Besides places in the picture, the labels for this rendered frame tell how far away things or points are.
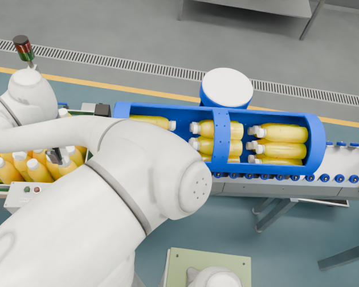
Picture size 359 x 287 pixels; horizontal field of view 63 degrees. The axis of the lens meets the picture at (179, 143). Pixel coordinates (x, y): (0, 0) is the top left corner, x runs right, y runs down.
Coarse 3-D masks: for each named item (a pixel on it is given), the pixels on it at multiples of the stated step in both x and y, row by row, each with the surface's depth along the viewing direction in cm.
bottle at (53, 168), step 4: (48, 164) 118; (52, 164) 118; (56, 164) 118; (48, 168) 119; (52, 168) 119; (56, 168) 119; (52, 172) 121; (56, 172) 121; (52, 176) 125; (56, 176) 124; (60, 176) 125; (56, 180) 128
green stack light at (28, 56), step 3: (30, 51) 132; (33, 51) 135; (18, 54) 133; (21, 54) 131; (24, 54) 131; (27, 54) 132; (30, 54) 133; (33, 54) 135; (21, 57) 133; (24, 57) 132; (27, 57) 133; (30, 57) 134; (33, 57) 135; (24, 60) 134; (27, 60) 134; (30, 60) 135
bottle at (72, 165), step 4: (72, 160) 117; (72, 164) 115; (60, 168) 113; (64, 168) 113; (68, 168) 113; (72, 168) 115; (76, 168) 117; (60, 172) 114; (64, 172) 114; (68, 172) 114
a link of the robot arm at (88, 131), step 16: (0, 112) 73; (0, 128) 68; (16, 128) 63; (32, 128) 61; (48, 128) 59; (64, 128) 58; (80, 128) 55; (96, 128) 50; (0, 144) 63; (16, 144) 62; (32, 144) 61; (48, 144) 60; (64, 144) 60; (80, 144) 57; (96, 144) 47
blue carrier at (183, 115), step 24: (192, 120) 140; (216, 120) 119; (240, 120) 141; (264, 120) 142; (288, 120) 142; (312, 120) 125; (216, 144) 117; (312, 144) 120; (216, 168) 123; (240, 168) 124; (264, 168) 124; (288, 168) 124; (312, 168) 125
